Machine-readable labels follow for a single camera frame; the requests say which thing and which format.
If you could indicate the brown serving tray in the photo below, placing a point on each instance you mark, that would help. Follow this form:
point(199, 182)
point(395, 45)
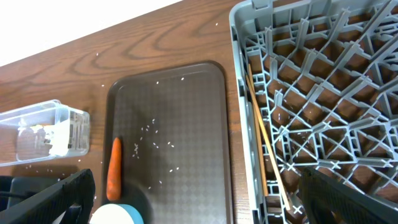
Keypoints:
point(173, 127)

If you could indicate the orange carrot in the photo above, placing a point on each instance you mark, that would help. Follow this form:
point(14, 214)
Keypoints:
point(113, 185)

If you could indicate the clear plastic bin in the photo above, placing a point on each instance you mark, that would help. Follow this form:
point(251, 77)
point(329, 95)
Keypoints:
point(76, 124)

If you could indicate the white napkin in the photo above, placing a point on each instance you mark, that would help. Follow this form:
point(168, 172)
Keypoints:
point(41, 141)

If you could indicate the wooden chopstick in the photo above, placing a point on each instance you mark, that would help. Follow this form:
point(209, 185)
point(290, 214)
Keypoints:
point(269, 147)
point(260, 151)

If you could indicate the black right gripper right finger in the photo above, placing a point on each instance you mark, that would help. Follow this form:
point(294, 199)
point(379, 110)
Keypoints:
point(323, 198)

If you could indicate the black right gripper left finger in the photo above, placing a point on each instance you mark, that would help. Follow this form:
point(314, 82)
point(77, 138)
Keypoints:
point(71, 198)

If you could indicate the light blue rice bowl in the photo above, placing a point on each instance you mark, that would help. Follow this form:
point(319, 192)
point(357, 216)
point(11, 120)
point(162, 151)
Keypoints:
point(116, 214)

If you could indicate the grey dishwasher rack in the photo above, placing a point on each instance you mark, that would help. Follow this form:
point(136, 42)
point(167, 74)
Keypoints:
point(325, 78)

